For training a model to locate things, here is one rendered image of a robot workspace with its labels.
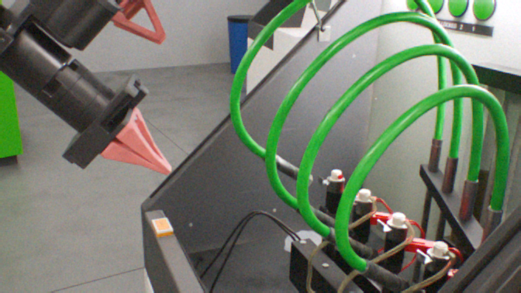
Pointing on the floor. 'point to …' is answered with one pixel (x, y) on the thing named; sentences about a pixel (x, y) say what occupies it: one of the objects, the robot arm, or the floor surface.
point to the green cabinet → (8, 123)
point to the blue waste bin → (237, 39)
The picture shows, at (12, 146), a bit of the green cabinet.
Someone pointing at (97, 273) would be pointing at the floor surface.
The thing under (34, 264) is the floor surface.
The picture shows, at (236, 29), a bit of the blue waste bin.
